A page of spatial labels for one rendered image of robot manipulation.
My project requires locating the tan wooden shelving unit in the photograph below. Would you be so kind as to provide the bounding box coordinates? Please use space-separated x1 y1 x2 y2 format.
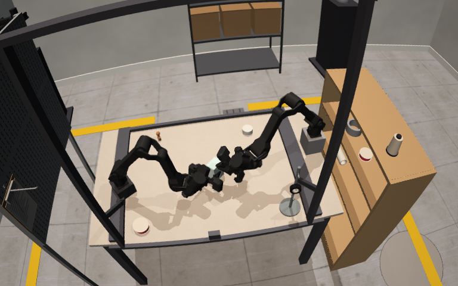
318 68 437 271

